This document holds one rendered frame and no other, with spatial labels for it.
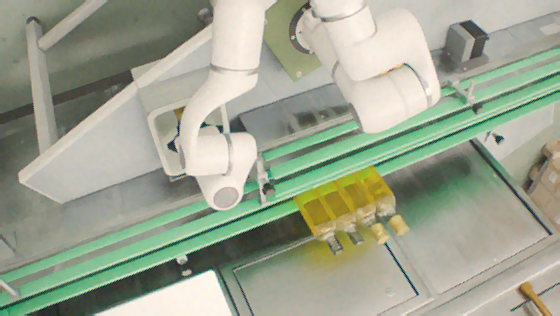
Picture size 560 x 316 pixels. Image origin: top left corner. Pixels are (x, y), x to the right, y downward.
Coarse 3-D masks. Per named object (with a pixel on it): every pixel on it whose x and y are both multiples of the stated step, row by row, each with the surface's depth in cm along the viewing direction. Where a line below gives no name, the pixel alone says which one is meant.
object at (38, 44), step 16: (96, 0) 143; (32, 16) 156; (80, 16) 144; (32, 32) 150; (48, 32) 147; (64, 32) 146; (32, 48) 145; (48, 48) 147; (32, 64) 141; (32, 80) 136; (48, 80) 139; (48, 96) 133; (48, 112) 127; (48, 128) 122; (48, 144) 119
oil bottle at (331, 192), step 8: (328, 184) 127; (336, 184) 127; (320, 192) 126; (328, 192) 125; (336, 192) 125; (328, 200) 124; (336, 200) 123; (344, 200) 123; (336, 208) 122; (344, 208) 122; (352, 208) 122; (336, 216) 121; (344, 216) 120; (352, 216) 121; (344, 224) 120; (352, 224) 121
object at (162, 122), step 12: (168, 108) 102; (216, 108) 113; (156, 120) 113; (168, 120) 115; (204, 120) 120; (216, 120) 119; (156, 132) 106; (168, 132) 117; (228, 132) 116; (156, 144) 109; (168, 156) 120; (168, 168) 116; (180, 168) 119
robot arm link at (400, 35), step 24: (336, 24) 80; (360, 24) 79; (384, 24) 82; (408, 24) 81; (336, 48) 83; (360, 48) 81; (384, 48) 82; (408, 48) 83; (360, 72) 84; (432, 72) 85; (432, 96) 87
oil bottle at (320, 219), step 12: (312, 192) 125; (300, 204) 124; (312, 204) 123; (324, 204) 123; (312, 216) 121; (324, 216) 120; (312, 228) 122; (324, 228) 119; (336, 228) 120; (324, 240) 121
